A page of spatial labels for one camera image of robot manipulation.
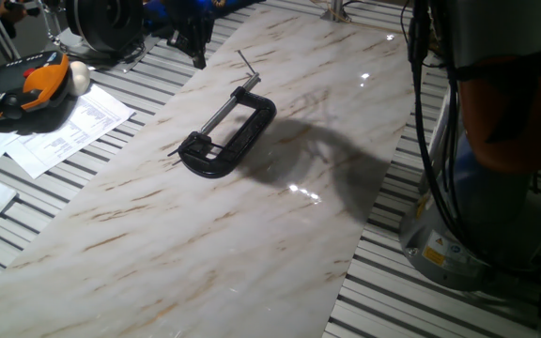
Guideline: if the marble pattern sheet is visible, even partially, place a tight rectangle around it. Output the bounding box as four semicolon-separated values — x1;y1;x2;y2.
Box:
0;0;432;338

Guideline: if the person's hand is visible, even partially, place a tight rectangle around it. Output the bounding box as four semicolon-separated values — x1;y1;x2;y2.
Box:
0;0;30;24

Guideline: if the aluminium post with foot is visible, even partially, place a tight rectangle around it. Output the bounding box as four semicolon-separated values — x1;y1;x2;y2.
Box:
320;0;352;23

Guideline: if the blue cloth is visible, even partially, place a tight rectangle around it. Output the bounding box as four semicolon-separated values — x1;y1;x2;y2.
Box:
142;0;171;37

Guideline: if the black C-clamp with steel screw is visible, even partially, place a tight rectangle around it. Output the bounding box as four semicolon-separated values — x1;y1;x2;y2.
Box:
177;49;278;180

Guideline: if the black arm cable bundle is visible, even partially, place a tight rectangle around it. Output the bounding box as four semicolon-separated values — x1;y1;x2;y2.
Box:
399;0;471;245

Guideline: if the white egg-shaped ball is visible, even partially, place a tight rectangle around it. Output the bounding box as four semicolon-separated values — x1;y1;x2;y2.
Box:
67;60;92;98

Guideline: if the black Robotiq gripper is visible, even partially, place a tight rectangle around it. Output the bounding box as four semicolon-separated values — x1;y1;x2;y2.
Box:
163;0;219;71

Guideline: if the orange black teach pendant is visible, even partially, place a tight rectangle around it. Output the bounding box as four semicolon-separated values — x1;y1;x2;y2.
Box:
0;50;71;124

